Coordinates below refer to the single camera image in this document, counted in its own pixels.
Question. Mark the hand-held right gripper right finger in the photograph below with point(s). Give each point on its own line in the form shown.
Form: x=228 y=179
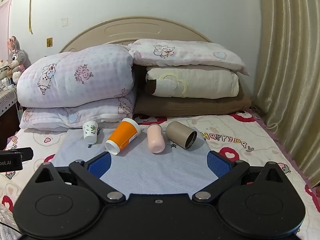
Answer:
x=219 y=164

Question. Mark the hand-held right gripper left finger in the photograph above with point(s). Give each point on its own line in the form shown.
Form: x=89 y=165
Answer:
x=100 y=164

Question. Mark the orange cup with white lid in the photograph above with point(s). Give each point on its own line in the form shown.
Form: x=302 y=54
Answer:
x=124 y=134

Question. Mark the taupe metal cup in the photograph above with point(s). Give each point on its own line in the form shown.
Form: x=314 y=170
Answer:
x=178 y=133

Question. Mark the pink cup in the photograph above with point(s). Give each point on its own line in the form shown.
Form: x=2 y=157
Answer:
x=155 y=140

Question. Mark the white paper cup green print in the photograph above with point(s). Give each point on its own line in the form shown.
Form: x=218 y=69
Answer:
x=90 y=133

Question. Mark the light blue patterned mat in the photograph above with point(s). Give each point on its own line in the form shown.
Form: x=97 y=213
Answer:
x=150 y=170

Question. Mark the bedside table with patterned cover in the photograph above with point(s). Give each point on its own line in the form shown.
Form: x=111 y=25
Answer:
x=7 y=102

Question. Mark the brown pillow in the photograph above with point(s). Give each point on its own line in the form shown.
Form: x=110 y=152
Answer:
x=190 y=106

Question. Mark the cream towel-covered pillow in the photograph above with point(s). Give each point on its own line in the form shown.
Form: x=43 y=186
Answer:
x=200 y=82

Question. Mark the folded pink checked quilt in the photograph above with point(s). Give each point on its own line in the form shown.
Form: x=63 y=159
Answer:
x=75 y=82

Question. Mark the grey bunny plush toy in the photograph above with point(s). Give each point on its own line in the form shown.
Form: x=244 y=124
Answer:
x=16 y=56

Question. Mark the beige pleated curtain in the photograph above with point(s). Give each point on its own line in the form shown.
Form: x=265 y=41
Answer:
x=287 y=80

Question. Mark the pink printed pillow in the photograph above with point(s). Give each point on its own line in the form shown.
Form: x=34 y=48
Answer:
x=190 y=53

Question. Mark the beige bed headboard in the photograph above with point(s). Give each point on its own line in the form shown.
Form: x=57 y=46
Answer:
x=132 y=28

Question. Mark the pink wall cloth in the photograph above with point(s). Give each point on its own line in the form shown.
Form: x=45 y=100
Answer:
x=4 y=30

